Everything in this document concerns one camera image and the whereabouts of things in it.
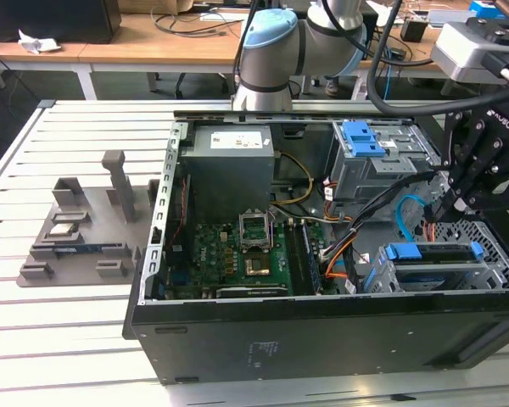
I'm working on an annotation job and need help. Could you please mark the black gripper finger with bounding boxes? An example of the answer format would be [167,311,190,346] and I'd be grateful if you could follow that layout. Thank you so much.
[432,110,504,222]
[454,173,509,213]

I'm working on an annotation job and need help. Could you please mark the orange and black power wire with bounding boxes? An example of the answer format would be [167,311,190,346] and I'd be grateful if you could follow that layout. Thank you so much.
[421,202,445,243]

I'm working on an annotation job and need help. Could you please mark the hard disk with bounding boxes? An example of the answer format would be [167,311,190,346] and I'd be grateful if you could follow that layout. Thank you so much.
[362,241,484,294]

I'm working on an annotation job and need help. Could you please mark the grey metal disk bay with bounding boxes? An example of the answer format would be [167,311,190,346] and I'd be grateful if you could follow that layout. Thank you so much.
[362,241,509,293]

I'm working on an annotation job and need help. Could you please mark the grey optical drive cage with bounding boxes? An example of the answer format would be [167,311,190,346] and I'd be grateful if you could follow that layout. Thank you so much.
[326,120,445,203]

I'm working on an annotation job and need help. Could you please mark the blue plastic drive latch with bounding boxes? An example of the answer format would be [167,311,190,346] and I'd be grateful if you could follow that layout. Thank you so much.
[341,120,386,157]

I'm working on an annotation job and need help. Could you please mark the wooden desk with clutter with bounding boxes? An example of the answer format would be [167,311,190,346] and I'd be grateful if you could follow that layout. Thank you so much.
[358,8,509,101]

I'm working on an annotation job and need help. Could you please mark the small black cube box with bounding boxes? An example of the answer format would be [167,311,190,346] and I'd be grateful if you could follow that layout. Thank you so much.
[400,19,429,42]

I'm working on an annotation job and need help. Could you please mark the blue cardboard box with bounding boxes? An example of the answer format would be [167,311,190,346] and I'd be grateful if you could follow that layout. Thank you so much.
[468,0,508,20]

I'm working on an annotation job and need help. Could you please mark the grey flat box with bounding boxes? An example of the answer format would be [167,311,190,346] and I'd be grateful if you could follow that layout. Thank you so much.
[428,8,472,25]

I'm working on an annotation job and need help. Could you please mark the installed RAM stick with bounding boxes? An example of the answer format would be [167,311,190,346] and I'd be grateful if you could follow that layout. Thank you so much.
[303,222,324,293]

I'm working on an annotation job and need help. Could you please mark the black RAM slot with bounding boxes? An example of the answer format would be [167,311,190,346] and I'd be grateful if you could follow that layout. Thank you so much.
[295,222,317,294]
[284,220,306,294]

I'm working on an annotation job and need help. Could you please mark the metal socket cover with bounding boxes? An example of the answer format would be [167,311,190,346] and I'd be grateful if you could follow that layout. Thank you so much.
[238,211,271,251]

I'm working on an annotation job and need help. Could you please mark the CPU socket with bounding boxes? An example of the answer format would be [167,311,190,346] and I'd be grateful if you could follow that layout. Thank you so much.
[242,252,273,277]

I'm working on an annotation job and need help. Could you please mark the grey power supply unit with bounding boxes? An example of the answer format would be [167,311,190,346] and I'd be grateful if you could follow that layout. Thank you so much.
[179,125,277,213]

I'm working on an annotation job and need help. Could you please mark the black graphics card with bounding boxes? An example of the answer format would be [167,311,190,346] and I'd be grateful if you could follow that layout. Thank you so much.
[214,284,290,298]

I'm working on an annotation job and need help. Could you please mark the black open PC case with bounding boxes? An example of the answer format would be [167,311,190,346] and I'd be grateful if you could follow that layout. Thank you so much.
[122,99,509,385]

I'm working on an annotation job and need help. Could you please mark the green motherboard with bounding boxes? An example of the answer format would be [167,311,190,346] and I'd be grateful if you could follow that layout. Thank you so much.
[165,220,336,298]

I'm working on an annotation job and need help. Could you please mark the wooden desk white legs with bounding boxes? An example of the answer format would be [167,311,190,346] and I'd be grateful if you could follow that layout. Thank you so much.
[0,10,245,101]

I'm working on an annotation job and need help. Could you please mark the grey parts rack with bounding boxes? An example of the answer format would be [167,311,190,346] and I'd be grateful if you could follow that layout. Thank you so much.
[16,150,160,288]

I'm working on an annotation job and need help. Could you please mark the blue RAM stick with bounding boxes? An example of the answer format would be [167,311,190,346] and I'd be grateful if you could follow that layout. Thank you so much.
[53,243,105,254]

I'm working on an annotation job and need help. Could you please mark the black computer tower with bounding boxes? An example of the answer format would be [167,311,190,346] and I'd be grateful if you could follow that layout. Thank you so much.
[0,0,122,45]

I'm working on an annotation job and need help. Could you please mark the crumpled white paper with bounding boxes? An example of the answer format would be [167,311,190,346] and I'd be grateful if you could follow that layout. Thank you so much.
[17,28,63,55]

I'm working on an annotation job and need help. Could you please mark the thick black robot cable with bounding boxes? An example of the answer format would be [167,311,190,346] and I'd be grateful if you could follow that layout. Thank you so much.
[366,0,509,119]

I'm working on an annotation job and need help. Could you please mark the blue data wire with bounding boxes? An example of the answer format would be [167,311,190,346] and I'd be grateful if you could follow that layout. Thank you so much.
[394,192,425,243]

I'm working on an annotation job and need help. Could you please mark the black cable bundle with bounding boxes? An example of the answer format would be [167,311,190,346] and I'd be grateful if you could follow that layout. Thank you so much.
[317,169,440,264]

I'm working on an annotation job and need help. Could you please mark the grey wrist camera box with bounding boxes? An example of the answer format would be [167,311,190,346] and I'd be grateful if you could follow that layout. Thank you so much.
[431,21,501,81]

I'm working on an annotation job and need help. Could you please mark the yellow wire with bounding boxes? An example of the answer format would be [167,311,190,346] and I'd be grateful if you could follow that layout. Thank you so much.
[273,153,315,207]

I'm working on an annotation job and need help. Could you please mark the orange wire bundle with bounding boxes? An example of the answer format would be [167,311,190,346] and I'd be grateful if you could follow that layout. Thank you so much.
[323,239,354,280]

